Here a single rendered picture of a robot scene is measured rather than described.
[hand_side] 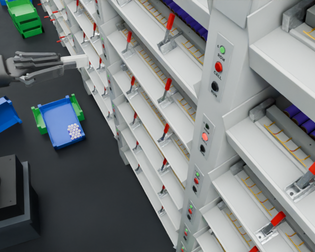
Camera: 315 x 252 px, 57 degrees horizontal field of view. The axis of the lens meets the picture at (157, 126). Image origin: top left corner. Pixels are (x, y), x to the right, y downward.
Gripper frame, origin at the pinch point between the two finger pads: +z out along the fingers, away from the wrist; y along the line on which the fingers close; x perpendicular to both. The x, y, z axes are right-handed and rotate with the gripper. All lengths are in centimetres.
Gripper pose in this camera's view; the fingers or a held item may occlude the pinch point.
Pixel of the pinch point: (75, 61)
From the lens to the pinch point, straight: 81.6
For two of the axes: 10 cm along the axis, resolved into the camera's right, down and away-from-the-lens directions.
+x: 1.6, -7.2, -6.7
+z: 8.7, -2.2, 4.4
